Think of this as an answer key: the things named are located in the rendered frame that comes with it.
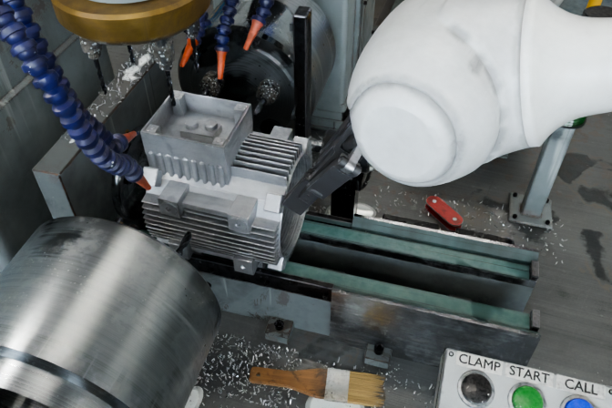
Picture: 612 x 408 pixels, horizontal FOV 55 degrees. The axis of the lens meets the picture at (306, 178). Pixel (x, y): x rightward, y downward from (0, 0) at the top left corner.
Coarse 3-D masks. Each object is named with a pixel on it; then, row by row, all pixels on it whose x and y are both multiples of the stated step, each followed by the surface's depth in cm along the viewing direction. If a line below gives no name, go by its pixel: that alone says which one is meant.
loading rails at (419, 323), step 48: (336, 240) 94; (384, 240) 93; (432, 240) 93; (480, 240) 91; (240, 288) 92; (288, 288) 88; (336, 288) 85; (384, 288) 87; (432, 288) 95; (480, 288) 92; (528, 288) 89; (288, 336) 92; (336, 336) 92; (384, 336) 89; (432, 336) 85; (480, 336) 82; (528, 336) 79
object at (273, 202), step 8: (296, 136) 85; (304, 144) 85; (144, 168) 80; (152, 168) 80; (144, 176) 80; (152, 176) 80; (160, 176) 81; (152, 184) 80; (160, 184) 81; (272, 200) 76; (280, 200) 76; (264, 208) 76; (272, 208) 76; (280, 208) 77; (160, 240) 88; (168, 240) 88; (280, 264) 84
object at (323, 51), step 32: (256, 0) 100; (288, 0) 102; (288, 32) 96; (320, 32) 104; (192, 64) 101; (256, 64) 97; (288, 64) 95; (320, 64) 102; (224, 96) 103; (256, 96) 101; (288, 96) 99; (320, 96) 105; (256, 128) 106
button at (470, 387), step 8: (472, 376) 60; (480, 376) 60; (464, 384) 59; (472, 384) 59; (480, 384) 59; (488, 384) 59; (464, 392) 59; (472, 392) 59; (480, 392) 59; (488, 392) 59; (472, 400) 59; (480, 400) 59
